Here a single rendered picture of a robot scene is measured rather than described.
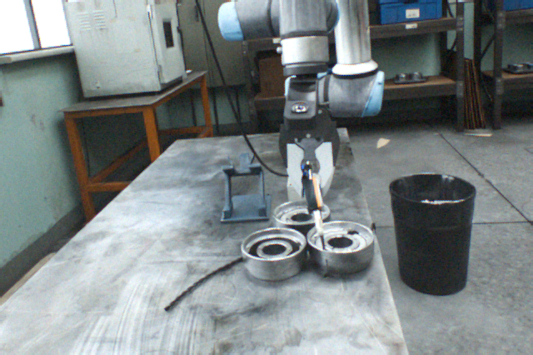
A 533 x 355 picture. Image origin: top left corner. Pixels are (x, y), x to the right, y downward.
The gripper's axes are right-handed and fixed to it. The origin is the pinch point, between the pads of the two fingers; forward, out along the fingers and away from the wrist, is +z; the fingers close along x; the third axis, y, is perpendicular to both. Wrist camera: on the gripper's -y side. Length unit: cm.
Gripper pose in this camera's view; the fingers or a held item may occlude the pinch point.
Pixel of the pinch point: (311, 190)
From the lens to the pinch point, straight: 74.2
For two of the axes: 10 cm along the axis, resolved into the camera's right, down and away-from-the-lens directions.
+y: 1.9, -1.2, 9.7
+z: 0.7, 9.9, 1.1
